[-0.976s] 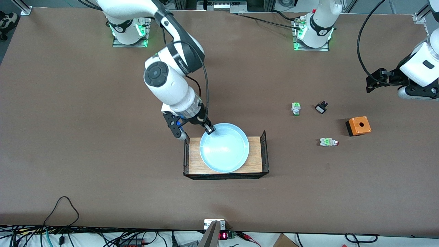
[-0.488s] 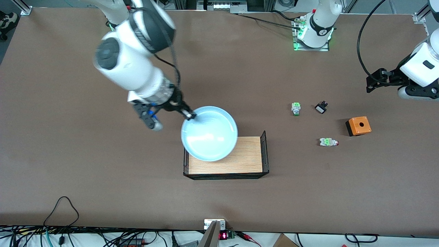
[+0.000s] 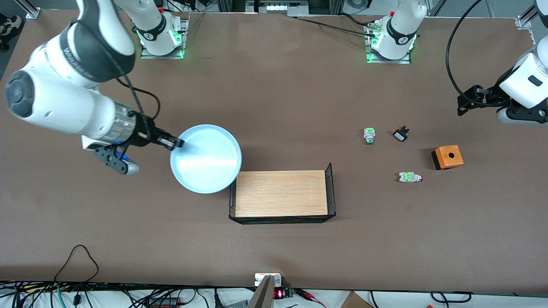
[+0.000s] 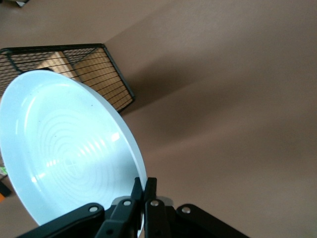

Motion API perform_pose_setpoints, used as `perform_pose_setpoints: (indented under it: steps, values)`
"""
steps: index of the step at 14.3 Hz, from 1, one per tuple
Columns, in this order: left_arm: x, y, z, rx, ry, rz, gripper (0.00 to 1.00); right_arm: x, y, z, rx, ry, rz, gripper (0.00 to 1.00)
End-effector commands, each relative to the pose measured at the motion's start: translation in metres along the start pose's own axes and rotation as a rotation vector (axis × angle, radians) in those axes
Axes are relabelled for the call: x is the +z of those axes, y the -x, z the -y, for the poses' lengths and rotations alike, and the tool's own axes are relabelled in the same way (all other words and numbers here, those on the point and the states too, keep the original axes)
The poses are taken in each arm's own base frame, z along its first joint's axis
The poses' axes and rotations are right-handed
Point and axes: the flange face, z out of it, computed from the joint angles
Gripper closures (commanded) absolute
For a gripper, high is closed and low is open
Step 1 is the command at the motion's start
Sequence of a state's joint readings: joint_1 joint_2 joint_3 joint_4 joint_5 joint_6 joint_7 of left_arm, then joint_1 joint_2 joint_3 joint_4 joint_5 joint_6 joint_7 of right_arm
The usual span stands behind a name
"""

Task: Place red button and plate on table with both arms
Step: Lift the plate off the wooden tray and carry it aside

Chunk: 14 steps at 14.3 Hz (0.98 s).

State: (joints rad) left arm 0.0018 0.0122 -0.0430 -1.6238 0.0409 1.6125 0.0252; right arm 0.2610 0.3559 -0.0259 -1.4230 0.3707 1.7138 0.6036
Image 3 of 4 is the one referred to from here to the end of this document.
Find red clip wires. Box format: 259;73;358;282
295;289;327;307

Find orange button enclosure box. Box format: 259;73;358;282
431;145;464;171

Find black curled cable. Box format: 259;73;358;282
430;291;472;304

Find black cable to arm base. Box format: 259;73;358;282
291;12;379;38

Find brown cardboard piece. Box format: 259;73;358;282
340;291;373;308

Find grey camera pole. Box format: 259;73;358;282
247;276;274;308

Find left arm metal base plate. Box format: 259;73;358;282
364;21;412;65

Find wooden shelf with mesh sides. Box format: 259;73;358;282
229;163;337;225

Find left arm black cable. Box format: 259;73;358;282
445;0;497;107

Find silver mounting plate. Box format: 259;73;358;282
255;273;282;287

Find aluminium frame profile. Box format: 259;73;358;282
16;0;41;20
516;0;548;30

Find camouflage shoe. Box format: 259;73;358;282
0;14;23;50

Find light blue round plate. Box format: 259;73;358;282
170;124;242;194

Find black looped cable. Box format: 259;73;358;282
54;245;100;285

